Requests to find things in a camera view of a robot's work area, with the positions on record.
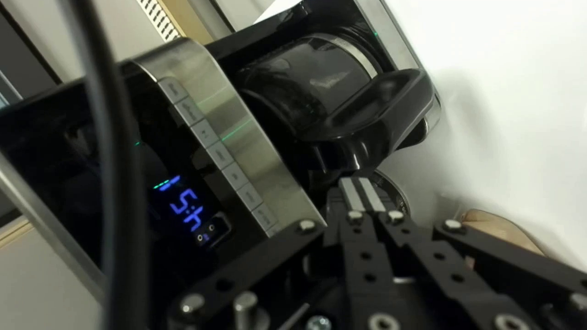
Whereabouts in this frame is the black silver drip coffee maker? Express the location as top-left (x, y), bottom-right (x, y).
top-left (0, 0), bottom-right (443, 309)

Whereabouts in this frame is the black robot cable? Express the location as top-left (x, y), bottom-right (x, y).
top-left (58, 0), bottom-right (152, 330)

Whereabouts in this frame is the glass coffee carafe black handle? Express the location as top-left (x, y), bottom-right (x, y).
top-left (232, 32), bottom-right (439, 186)

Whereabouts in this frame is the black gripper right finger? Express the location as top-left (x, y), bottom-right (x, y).
top-left (357, 177), bottom-right (587, 330)

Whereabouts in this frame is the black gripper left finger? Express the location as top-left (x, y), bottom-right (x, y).
top-left (164, 177), bottom-right (399, 330)

